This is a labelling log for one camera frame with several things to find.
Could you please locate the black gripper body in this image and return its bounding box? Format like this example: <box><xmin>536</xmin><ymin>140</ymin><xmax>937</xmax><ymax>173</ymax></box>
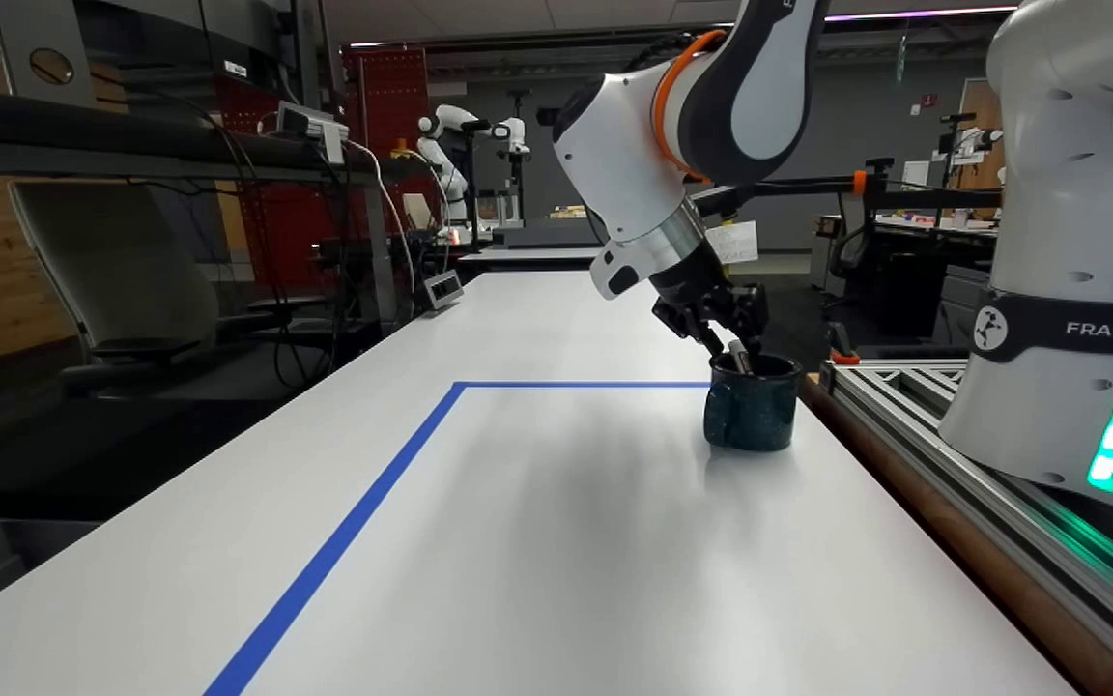
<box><xmin>644</xmin><ymin>240</ymin><xmax>775</xmax><ymax>347</ymax></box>

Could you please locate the dark teal mug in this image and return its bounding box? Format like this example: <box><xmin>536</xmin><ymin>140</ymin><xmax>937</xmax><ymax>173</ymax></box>
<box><xmin>700</xmin><ymin>347</ymin><xmax>803</xmax><ymax>454</ymax></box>

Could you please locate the white paper sign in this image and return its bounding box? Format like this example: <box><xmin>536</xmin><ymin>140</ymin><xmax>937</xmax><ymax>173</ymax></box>
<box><xmin>702</xmin><ymin>216</ymin><xmax>764</xmax><ymax>269</ymax></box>

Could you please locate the short blue tape strip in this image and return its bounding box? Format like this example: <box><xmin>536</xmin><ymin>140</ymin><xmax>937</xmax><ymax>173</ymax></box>
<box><xmin>455</xmin><ymin>373</ymin><xmax>715</xmax><ymax>394</ymax></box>

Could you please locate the black boom with orange clamps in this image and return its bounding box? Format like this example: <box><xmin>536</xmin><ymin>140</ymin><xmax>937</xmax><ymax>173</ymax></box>
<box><xmin>693</xmin><ymin>154</ymin><xmax>1014</xmax><ymax>219</ymax></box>

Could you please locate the small white label stand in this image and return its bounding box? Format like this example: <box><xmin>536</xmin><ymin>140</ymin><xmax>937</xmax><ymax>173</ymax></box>
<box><xmin>422</xmin><ymin>261</ymin><xmax>469</xmax><ymax>314</ymax></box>

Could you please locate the red cabinet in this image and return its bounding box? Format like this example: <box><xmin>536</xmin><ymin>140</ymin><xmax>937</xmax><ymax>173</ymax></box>
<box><xmin>339</xmin><ymin>39</ymin><xmax>438</xmax><ymax>240</ymax></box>

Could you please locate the long blue tape strip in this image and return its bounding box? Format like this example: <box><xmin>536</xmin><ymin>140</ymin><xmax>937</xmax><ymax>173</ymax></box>
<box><xmin>203</xmin><ymin>377</ymin><xmax>474</xmax><ymax>696</ymax></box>

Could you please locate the white power box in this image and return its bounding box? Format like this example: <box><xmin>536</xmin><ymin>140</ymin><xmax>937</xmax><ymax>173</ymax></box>
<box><xmin>270</xmin><ymin>97</ymin><xmax>351</xmax><ymax>168</ymax></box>

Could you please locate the grey metal beam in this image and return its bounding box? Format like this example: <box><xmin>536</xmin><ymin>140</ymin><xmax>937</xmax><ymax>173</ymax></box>
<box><xmin>0</xmin><ymin>79</ymin><xmax>373</xmax><ymax>184</ymax></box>

